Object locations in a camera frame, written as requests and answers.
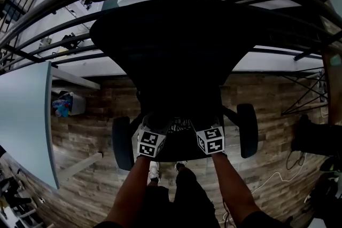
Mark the person's left white shoe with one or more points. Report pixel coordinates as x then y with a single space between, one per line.
154 171

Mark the black equipment case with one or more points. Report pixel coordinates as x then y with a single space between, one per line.
318 138

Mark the black backpack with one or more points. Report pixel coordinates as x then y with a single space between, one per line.
327 195

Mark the black office chair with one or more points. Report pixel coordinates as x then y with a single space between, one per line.
176 48

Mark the white desk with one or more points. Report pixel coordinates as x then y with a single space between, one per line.
77 79

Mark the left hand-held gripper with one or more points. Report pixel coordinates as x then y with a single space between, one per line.
146 144

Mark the curved metal railing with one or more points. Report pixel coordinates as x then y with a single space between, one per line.
53 26

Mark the wooden post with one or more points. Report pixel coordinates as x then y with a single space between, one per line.
334 88

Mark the pale blue table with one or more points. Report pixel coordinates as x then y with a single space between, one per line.
24 120

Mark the person's left forearm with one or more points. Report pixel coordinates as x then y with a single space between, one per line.
133 189

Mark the person's white shoe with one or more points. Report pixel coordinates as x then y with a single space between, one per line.
179 165
154 171

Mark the person's black trousers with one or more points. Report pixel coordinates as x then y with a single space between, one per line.
192 200

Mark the black printed bag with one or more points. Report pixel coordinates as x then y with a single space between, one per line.
181 124

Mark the person's right white shoe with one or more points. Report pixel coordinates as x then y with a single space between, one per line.
179 165

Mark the person's right forearm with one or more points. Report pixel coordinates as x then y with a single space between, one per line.
232 184

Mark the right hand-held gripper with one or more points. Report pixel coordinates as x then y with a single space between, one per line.
213 141

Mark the white storage bin with toys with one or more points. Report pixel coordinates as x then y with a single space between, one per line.
70 104

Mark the black tripod gear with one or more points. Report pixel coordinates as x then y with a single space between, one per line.
16 200

